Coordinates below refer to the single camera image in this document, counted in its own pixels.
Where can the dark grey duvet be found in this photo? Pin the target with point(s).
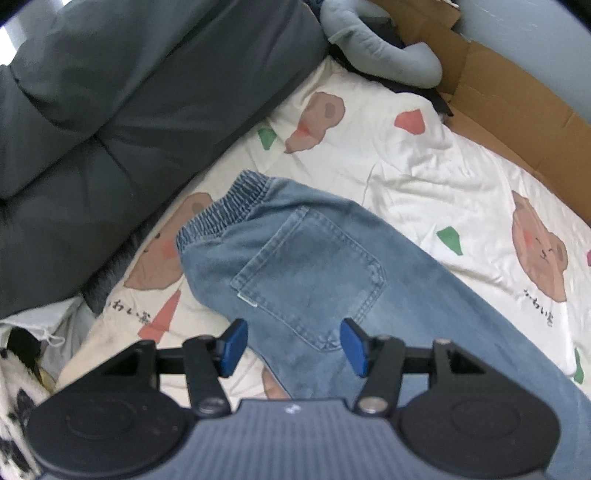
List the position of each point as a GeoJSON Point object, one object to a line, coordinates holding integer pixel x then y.
{"type": "Point", "coordinates": [115, 115]}

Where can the folded cardboard sheet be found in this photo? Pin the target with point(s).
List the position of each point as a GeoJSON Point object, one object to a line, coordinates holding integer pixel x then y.
{"type": "Point", "coordinates": [508, 106]}

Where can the light blue jeans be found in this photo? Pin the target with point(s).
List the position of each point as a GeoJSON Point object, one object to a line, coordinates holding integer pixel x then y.
{"type": "Point", "coordinates": [300, 258]}

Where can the grey plastic-wrapped mattress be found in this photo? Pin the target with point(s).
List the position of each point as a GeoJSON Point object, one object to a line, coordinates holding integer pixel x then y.
{"type": "Point", "coordinates": [531, 27]}

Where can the black and white cloth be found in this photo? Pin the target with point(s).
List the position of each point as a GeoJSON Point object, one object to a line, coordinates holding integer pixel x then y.
{"type": "Point", "coordinates": [14, 392]}

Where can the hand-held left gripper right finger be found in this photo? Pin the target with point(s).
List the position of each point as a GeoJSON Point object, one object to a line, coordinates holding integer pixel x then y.
{"type": "Point", "coordinates": [355, 348]}

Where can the grey neck pillow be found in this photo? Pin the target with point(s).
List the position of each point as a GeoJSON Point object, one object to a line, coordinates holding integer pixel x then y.
{"type": "Point", "coordinates": [369, 50]}

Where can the cream bear print blanket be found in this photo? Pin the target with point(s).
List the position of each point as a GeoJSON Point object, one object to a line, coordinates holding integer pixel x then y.
{"type": "Point", "coordinates": [415, 161]}

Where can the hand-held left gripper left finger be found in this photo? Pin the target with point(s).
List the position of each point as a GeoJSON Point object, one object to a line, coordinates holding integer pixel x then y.
{"type": "Point", "coordinates": [233, 346]}

